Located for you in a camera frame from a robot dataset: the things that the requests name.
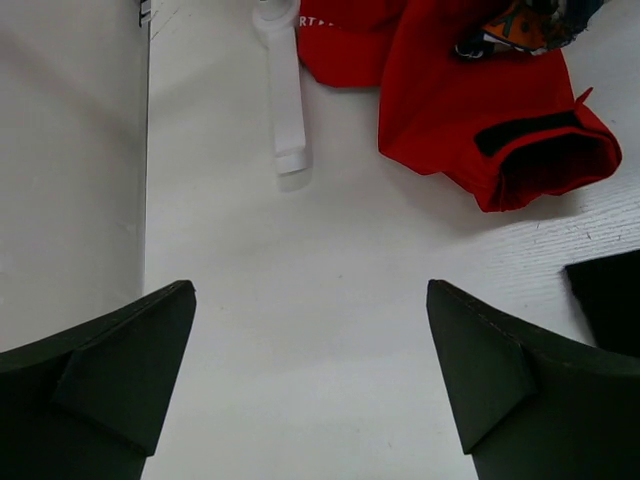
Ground black trousers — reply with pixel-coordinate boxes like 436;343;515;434
565;250;640;357

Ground colourful patterned shorts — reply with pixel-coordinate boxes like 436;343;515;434
454;0;607;60

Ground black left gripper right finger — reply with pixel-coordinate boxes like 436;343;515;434
426;280;639;479

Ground red jacket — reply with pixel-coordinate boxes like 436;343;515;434
298;1;622;212

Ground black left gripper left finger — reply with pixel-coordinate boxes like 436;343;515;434
1;280;195;480

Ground white side wall panel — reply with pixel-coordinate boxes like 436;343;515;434
1;1;150;350

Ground white rack left foot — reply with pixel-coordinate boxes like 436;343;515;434
252;0;310;176

